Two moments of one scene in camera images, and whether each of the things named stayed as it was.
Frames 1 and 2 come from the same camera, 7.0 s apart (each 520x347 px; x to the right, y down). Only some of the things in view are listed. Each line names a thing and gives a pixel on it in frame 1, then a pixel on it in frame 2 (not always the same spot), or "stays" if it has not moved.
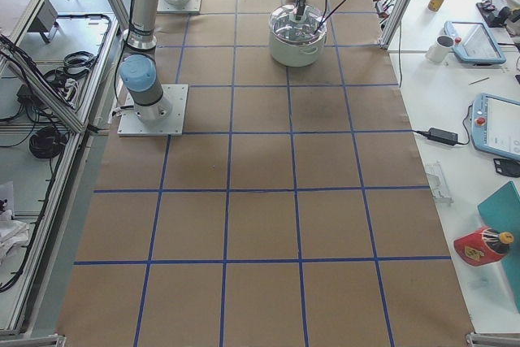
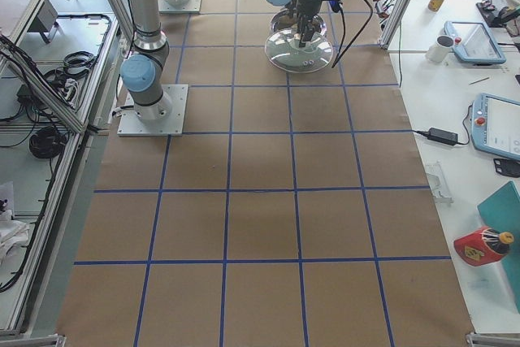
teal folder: (501, 212) stays
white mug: (439, 50) stays
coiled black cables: (46, 143) stays
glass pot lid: (285, 26) to (283, 50)
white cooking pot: (296, 55) to (283, 20)
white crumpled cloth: (13, 233) stays
